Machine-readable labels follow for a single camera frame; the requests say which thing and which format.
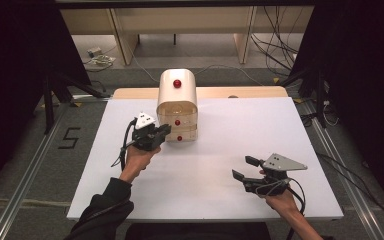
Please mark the cream drawer with clear front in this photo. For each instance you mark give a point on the cream drawer with clear front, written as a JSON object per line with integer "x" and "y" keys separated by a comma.
{"x": 187, "y": 122}

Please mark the aluminium floor rail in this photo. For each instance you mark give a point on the aluminium floor rail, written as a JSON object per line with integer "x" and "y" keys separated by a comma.
{"x": 23, "y": 193}
{"x": 346, "y": 186}

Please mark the person's left hand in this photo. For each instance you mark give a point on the person's left hand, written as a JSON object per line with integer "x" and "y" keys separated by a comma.
{"x": 138, "y": 161}

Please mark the cream drawer with red knob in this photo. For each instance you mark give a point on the cream drawer with red knob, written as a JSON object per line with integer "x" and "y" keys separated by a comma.
{"x": 188, "y": 135}

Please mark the cream mini drawer cabinet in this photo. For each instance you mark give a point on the cream mini drawer cabinet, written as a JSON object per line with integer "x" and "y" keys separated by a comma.
{"x": 176, "y": 75}

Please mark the white table mat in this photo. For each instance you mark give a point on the white table mat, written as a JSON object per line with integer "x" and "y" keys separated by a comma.
{"x": 233, "y": 146}

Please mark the yellow floor tape piece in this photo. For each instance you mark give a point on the yellow floor tape piece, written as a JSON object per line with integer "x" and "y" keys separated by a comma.
{"x": 77, "y": 104}
{"x": 298, "y": 100}
{"x": 276, "y": 80}

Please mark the black tripod stand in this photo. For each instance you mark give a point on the black tripod stand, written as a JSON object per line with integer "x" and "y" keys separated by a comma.
{"x": 320, "y": 100}
{"x": 49, "y": 106}

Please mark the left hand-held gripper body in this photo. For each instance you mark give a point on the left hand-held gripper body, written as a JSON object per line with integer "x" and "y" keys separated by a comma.
{"x": 145, "y": 133}

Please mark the black curtain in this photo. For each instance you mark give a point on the black curtain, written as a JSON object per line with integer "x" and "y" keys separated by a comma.
{"x": 13, "y": 66}
{"x": 363, "y": 83}

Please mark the white power strip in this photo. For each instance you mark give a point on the white power strip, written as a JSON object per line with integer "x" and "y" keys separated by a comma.
{"x": 94, "y": 51}

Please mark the light wooden table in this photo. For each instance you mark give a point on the light wooden table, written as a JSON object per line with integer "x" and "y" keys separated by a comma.
{"x": 246, "y": 92}

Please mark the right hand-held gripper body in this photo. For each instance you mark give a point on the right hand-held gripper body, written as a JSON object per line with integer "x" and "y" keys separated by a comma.
{"x": 278, "y": 163}

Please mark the person's right hand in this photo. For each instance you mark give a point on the person's right hand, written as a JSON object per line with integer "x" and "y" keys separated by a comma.
{"x": 281, "y": 201}

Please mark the beige desk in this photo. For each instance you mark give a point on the beige desk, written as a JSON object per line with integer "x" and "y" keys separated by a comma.
{"x": 180, "y": 20}

